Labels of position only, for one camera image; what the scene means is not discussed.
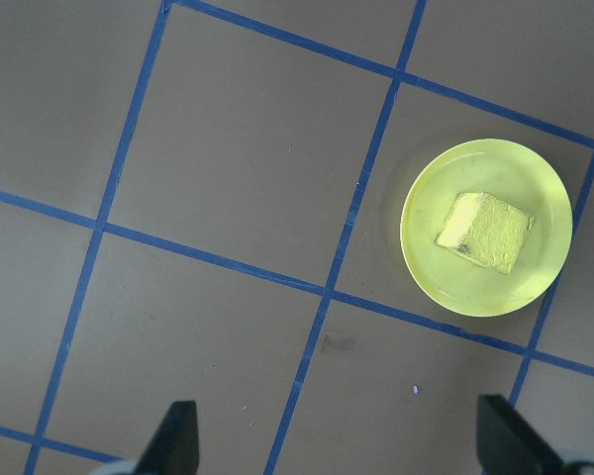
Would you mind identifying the yellow foam block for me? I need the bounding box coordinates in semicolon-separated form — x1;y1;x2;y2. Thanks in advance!
434;191;536;276

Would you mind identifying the yellow plate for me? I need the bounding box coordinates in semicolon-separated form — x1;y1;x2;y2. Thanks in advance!
399;138;574;318

